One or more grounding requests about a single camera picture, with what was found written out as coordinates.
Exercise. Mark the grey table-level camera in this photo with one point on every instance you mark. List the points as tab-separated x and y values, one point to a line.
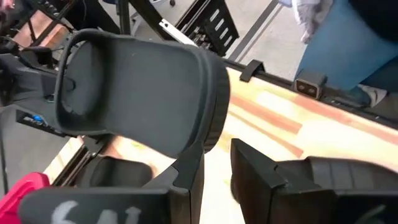
311	85

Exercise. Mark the person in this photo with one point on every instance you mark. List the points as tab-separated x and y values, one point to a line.
335	53

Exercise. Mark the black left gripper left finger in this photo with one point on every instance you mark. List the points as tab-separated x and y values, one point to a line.
186	202

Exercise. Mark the black equipment case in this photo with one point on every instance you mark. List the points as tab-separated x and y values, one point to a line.
214	34

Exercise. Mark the black table edge rail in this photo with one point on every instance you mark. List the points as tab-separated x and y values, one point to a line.
280	80

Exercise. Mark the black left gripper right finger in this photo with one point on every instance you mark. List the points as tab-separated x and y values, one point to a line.
258	193

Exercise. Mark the red plastic bin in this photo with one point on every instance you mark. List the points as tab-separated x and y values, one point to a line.
15	199

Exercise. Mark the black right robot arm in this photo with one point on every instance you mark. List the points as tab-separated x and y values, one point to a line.
18	81

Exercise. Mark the black table edge clip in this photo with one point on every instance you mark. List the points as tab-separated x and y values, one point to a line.
252	70

